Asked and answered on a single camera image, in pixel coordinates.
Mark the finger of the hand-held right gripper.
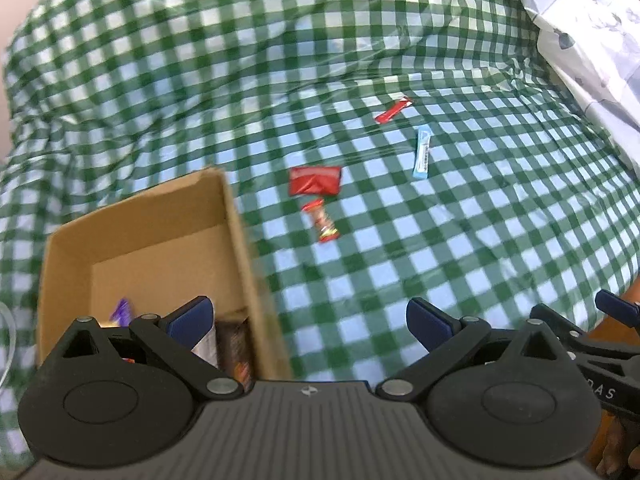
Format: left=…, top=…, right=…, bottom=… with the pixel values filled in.
left=529, top=303, right=640, bottom=361
left=595, top=289, right=640, bottom=318

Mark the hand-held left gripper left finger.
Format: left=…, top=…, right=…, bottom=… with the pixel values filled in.
left=50, top=296, right=242, bottom=403

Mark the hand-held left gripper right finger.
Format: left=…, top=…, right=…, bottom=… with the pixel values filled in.
left=375, top=297, right=577, bottom=404

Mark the clear snack stick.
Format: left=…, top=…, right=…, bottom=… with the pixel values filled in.
left=192, top=322, right=221, bottom=370

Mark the cardboard box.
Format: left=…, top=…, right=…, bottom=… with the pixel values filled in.
left=36, top=167, right=294, bottom=382

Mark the person's right hand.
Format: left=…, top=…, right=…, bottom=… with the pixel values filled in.
left=590, top=411, right=639, bottom=480

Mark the dark brown snack packet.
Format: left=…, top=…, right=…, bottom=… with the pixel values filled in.
left=216, top=316, right=257, bottom=392

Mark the red and yellow candy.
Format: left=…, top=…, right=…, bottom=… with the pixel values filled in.
left=301, top=198, right=340, bottom=244

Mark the light blue snack stick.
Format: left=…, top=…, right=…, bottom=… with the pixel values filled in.
left=412, top=127, right=432, bottom=180

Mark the small crumpled red packet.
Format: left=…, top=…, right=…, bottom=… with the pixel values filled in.
left=289, top=165, right=342, bottom=196

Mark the thin red snack stick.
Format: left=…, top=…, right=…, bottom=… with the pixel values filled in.
left=374, top=97, right=414, bottom=125

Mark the white printed cloth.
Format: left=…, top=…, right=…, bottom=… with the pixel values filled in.
left=502, top=0, right=640, bottom=172

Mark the green checkered bed cover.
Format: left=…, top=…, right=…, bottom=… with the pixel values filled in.
left=0, top=0, right=640, bottom=463

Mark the white charging cable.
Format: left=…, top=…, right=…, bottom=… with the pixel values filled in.
left=0, top=302, right=17, bottom=392

